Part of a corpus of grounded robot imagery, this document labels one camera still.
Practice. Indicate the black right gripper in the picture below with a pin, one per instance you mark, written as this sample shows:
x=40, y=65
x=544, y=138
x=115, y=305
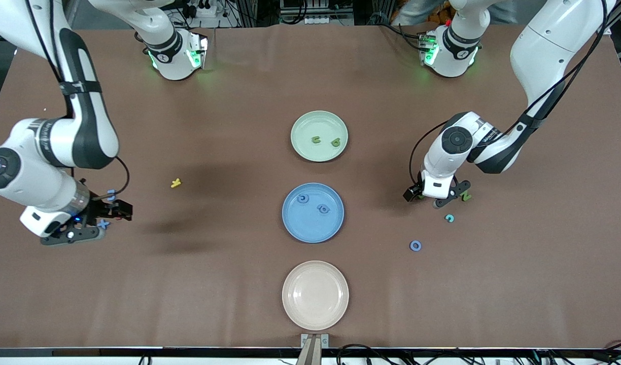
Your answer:
x=98, y=208

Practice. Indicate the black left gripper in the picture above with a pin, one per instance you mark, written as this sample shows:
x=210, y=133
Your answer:
x=411, y=192

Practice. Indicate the blue letter X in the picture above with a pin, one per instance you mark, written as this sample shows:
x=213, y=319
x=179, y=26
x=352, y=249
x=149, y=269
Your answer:
x=104, y=223

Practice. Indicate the blue number 6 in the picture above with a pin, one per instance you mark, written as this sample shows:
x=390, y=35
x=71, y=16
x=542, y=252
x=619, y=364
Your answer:
x=323, y=208

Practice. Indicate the green letter E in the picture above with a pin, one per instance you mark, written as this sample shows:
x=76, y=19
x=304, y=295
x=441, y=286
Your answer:
x=316, y=140

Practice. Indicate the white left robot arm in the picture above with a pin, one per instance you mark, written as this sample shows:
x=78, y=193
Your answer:
x=554, y=45

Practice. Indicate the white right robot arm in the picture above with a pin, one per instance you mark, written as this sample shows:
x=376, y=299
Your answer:
x=36, y=172

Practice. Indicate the teal letter C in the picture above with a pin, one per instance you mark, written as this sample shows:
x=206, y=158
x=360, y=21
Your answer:
x=449, y=218

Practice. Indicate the blue letter O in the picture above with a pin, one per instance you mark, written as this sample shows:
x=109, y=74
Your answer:
x=412, y=246

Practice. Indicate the yellow letter Y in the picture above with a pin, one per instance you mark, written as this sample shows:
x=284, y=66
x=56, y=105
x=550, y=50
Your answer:
x=175, y=183

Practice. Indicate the blue plate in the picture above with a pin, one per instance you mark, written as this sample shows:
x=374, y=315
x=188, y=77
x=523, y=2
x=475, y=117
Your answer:
x=313, y=228

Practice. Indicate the brown table cover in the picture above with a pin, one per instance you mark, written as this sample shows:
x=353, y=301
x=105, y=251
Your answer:
x=188, y=304

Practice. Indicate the light green plate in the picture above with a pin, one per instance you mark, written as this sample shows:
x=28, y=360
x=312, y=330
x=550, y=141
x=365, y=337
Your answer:
x=319, y=126

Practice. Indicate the beige plate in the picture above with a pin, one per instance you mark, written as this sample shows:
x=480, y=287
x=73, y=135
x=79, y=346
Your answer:
x=315, y=295

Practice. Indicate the pile of orange objects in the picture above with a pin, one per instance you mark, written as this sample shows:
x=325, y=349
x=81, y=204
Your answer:
x=446, y=15

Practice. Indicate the person in grey clothing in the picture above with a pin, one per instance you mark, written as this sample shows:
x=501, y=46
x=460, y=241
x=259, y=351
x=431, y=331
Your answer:
x=417, y=10

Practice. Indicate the metal equipment rack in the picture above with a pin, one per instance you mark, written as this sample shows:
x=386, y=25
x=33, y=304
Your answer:
x=315, y=15

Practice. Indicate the white power strip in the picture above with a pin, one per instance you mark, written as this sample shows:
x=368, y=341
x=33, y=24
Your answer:
x=204, y=9

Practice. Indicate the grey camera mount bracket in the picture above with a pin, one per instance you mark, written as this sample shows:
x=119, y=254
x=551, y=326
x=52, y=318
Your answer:
x=314, y=347

